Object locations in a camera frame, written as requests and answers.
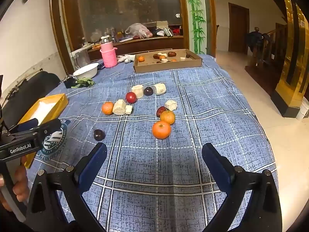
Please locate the wooden stair railing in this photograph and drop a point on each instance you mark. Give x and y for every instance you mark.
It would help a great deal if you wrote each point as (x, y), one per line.
(268, 44)

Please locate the clear plastic pitcher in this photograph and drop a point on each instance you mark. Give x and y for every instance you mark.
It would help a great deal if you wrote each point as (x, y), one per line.
(80, 55)

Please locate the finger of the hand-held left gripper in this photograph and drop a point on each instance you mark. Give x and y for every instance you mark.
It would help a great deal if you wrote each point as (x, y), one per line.
(26, 123)
(49, 127)

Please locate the blue plaid tablecloth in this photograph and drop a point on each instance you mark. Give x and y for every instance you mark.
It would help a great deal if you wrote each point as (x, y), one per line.
(154, 174)

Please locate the dark purple plum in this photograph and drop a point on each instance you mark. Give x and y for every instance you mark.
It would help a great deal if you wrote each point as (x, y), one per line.
(99, 134)
(148, 91)

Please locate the beige cardboard box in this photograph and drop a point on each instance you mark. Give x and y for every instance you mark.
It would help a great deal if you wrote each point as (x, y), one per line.
(162, 25)

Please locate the black chair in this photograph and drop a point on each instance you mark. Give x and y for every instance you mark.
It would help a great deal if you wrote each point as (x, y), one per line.
(31, 89)

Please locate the white cloth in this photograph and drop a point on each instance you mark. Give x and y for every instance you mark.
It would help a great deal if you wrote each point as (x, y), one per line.
(125, 58)

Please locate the translucent plastic bag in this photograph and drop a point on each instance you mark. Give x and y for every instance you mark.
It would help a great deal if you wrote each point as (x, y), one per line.
(138, 30)

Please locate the person's left hand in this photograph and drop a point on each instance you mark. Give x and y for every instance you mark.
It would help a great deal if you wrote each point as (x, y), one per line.
(21, 181)

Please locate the wooden sideboard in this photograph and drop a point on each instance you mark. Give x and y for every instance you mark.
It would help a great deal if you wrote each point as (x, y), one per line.
(144, 42)

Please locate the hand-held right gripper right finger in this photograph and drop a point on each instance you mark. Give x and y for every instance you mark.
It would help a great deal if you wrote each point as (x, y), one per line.
(218, 166)

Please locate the green leafy vegetable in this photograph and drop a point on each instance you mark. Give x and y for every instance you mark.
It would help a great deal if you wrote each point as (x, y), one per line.
(84, 82)

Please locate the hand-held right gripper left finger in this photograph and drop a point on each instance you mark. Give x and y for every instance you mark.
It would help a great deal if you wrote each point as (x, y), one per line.
(93, 166)

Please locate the yellow paper box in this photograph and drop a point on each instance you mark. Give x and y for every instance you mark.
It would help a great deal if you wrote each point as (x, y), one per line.
(42, 108)

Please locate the pink bottle with clear lid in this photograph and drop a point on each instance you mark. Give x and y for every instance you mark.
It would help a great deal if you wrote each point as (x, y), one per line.
(106, 44)

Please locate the cardboard tray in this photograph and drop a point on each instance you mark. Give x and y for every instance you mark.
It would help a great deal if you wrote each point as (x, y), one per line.
(169, 67)

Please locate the white enamel basin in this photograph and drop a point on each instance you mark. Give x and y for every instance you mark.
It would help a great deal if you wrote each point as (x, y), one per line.
(85, 71)

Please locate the red apple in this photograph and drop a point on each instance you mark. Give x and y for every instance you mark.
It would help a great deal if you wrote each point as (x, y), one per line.
(131, 97)

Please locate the wooden framed glass partition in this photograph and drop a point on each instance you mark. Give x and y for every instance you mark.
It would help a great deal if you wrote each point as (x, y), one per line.
(58, 29)

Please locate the brown wooden door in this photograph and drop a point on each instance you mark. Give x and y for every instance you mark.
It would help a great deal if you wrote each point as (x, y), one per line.
(239, 27)

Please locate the cream steamed bun chunk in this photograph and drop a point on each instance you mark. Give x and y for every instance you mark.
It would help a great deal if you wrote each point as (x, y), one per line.
(160, 88)
(171, 105)
(119, 107)
(137, 91)

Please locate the white bucket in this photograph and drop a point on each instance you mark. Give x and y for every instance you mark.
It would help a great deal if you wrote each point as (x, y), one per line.
(303, 111)

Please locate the small black box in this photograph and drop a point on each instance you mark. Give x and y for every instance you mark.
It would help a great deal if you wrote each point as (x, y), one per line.
(68, 82)

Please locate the golden pillar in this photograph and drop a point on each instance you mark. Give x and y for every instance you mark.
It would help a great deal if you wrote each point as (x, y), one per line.
(293, 65)

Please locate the small cream bun chunk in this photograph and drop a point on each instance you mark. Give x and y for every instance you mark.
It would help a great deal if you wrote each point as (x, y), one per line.
(128, 109)

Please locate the pink woven basket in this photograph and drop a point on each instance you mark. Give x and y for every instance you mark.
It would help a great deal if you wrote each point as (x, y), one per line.
(108, 58)

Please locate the bamboo painted panel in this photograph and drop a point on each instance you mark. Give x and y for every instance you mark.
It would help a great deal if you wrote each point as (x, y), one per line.
(196, 17)

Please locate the black jacket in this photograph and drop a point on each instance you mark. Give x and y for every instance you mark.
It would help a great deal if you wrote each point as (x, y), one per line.
(254, 37)

